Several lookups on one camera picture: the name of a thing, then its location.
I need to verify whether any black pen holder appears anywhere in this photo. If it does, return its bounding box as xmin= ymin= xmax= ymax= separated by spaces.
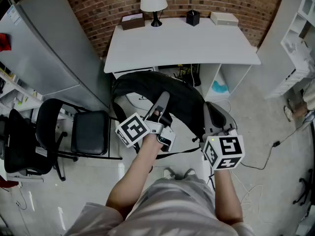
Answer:
xmin=186 ymin=9 xmax=201 ymax=27

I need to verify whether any person's light shirt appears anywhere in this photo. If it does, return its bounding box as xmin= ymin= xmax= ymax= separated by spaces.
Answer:
xmin=63 ymin=175 xmax=254 ymax=236

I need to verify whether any black office chair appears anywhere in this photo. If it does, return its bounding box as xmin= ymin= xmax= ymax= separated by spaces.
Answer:
xmin=0 ymin=108 xmax=54 ymax=181

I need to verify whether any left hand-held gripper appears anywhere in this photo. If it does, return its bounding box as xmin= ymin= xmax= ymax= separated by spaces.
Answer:
xmin=115 ymin=91 xmax=177 ymax=152

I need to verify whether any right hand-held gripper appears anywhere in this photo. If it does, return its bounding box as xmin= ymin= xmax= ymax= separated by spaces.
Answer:
xmin=202 ymin=101 xmax=245 ymax=171

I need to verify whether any white table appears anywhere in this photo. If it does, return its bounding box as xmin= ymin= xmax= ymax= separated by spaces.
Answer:
xmin=103 ymin=17 xmax=261 ymax=103

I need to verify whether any white shelf unit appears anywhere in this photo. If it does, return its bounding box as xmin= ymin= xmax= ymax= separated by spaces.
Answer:
xmin=256 ymin=0 xmax=315 ymax=100

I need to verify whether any person's left forearm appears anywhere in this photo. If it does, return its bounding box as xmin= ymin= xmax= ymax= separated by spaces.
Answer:
xmin=106 ymin=134 xmax=161 ymax=221

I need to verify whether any teal cloth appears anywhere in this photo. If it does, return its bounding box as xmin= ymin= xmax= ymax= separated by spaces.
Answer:
xmin=212 ymin=80 xmax=230 ymax=94

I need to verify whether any white small drawer box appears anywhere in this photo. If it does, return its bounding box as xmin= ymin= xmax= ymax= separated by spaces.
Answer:
xmin=210 ymin=11 xmax=239 ymax=26

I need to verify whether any black folding chair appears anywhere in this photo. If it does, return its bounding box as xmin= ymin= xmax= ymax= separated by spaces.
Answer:
xmin=35 ymin=98 xmax=123 ymax=182

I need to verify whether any black cable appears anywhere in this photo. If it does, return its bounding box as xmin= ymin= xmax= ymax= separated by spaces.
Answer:
xmin=242 ymin=120 xmax=315 ymax=171

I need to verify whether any person's left shoe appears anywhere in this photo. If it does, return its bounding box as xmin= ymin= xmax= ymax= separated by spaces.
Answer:
xmin=163 ymin=167 xmax=177 ymax=180

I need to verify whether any black chair base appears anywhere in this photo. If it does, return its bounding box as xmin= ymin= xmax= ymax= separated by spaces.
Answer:
xmin=292 ymin=169 xmax=315 ymax=207

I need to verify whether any brown open box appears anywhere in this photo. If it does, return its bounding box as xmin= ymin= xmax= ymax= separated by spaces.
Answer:
xmin=120 ymin=13 xmax=146 ymax=31

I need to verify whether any white cable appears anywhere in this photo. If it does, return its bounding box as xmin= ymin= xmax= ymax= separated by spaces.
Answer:
xmin=230 ymin=168 xmax=264 ymax=212

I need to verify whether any large grey cabinet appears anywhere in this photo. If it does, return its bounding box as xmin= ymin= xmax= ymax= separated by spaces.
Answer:
xmin=0 ymin=0 xmax=112 ymax=111

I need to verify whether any black bag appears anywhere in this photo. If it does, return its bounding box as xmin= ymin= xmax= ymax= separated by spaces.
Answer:
xmin=110 ymin=70 xmax=228 ymax=161

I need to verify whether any cluttered white shelf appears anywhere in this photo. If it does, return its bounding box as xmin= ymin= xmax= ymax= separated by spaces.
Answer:
xmin=0 ymin=62 xmax=44 ymax=113

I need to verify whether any person's right forearm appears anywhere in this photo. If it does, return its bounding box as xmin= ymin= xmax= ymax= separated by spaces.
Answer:
xmin=213 ymin=168 xmax=244 ymax=226

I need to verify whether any white shade table lamp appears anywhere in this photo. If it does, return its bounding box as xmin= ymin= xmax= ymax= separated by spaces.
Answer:
xmin=140 ymin=0 xmax=168 ymax=28

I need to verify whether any red cloth item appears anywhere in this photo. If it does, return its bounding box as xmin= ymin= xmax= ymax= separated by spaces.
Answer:
xmin=0 ymin=32 xmax=12 ymax=52

